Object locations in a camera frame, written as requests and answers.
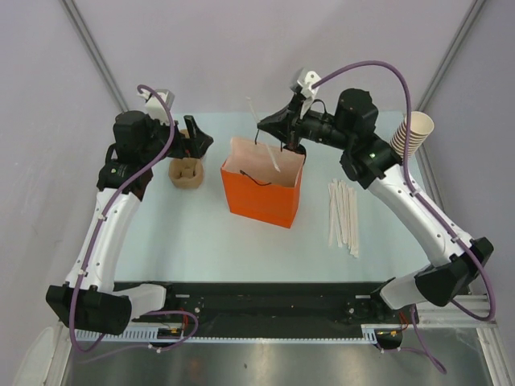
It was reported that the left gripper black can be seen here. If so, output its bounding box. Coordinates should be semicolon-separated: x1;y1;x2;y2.
140;113;212;166

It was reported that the brown pulp cup carrier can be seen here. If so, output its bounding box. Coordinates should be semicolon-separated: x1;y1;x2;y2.
168;129;204;190

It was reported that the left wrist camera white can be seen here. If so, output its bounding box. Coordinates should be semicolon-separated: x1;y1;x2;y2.
138;89;175;125

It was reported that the white cable duct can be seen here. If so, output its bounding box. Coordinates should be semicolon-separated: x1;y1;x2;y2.
74;324;379;345

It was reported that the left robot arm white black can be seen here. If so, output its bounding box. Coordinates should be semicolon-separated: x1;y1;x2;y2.
46;110;214;335

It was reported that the aluminium rail frame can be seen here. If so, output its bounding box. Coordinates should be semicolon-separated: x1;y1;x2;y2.
414;293;515;386

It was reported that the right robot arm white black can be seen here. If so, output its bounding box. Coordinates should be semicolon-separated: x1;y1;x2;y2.
257;88;493;322

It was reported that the stack of paper cups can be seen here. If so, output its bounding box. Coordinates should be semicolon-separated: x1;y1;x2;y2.
389;111;435;158

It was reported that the single white straw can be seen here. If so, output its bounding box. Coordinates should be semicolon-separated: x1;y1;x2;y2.
245;96;282;172

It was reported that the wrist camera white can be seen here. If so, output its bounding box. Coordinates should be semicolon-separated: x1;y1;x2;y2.
138;89;175;125
290;68;321;118

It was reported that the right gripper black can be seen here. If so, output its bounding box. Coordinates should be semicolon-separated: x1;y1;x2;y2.
258;93;353;150

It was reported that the orange paper bag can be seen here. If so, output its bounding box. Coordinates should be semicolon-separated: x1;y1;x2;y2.
220;136;305;228

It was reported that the bundle of wrapped straws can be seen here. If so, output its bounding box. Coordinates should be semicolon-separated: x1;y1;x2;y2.
328;179;360;259

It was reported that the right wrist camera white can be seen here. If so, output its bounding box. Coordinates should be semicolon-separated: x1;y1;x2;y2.
290;68;321;118

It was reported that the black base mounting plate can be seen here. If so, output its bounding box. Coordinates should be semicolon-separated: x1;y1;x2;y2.
112;281;419;335

